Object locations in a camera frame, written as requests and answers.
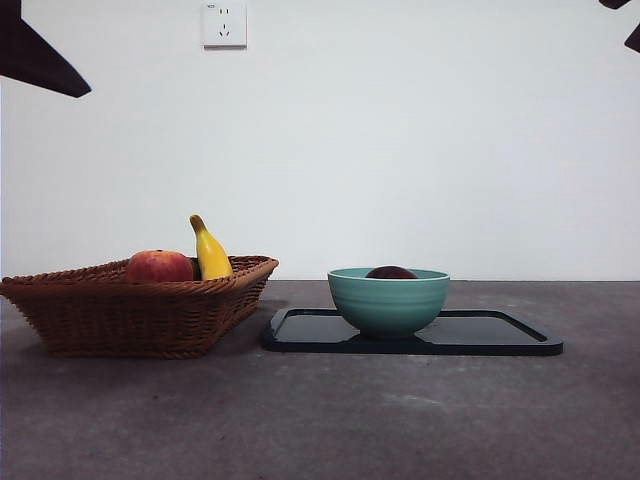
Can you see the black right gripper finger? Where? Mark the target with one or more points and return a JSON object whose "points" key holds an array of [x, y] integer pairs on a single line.
{"points": [[615, 3], [635, 40]]}

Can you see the yellow banana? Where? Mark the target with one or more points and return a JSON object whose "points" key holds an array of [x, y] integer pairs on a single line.
{"points": [[212, 257]]}

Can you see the white wall socket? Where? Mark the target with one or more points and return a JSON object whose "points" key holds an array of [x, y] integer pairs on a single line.
{"points": [[225, 30]]}

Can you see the teal ribbed bowl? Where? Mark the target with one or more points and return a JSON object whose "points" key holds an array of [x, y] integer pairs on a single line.
{"points": [[390, 305]]}

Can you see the dark red plum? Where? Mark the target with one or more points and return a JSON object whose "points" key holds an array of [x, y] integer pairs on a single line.
{"points": [[391, 273]]}

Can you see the red orange peach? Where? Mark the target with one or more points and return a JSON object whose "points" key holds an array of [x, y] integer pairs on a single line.
{"points": [[157, 267]]}

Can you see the brown wicker basket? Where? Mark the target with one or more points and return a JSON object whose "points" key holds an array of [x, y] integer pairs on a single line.
{"points": [[125, 315]]}

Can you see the dark teal rectangular tray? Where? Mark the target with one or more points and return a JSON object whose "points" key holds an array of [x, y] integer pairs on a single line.
{"points": [[480, 335]]}

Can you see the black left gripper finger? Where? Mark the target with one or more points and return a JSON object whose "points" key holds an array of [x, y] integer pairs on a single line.
{"points": [[35, 50]]}

